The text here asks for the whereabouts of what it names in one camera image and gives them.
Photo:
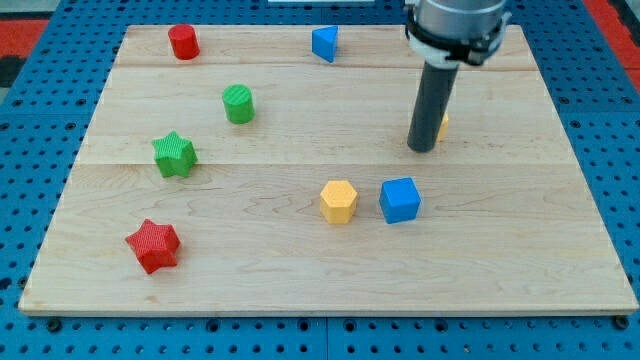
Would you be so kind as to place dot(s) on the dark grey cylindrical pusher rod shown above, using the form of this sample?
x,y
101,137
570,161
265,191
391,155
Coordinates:
x,y
431,102

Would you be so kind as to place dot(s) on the yellow heart block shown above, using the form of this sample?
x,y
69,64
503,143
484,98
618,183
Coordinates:
x,y
443,128

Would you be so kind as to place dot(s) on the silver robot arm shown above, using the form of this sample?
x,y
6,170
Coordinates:
x,y
447,33

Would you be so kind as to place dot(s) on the blue triangle block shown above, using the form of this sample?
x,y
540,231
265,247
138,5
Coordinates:
x,y
324,42

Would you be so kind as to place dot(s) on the blue cube block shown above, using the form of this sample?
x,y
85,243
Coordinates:
x,y
399,200

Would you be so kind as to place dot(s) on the yellow hexagon block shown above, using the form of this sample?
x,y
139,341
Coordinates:
x,y
338,201

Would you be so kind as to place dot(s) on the green cylinder block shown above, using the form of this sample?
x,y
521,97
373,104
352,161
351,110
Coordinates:
x,y
238,104

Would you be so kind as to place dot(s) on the light wooden board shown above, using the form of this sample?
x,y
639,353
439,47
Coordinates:
x,y
506,225

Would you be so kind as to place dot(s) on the red cylinder block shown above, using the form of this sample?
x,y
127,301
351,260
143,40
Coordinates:
x,y
184,42

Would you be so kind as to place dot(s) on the green star block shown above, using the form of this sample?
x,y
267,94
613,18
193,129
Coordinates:
x,y
174,155

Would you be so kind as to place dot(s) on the red star block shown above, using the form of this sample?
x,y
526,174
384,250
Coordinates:
x,y
154,245

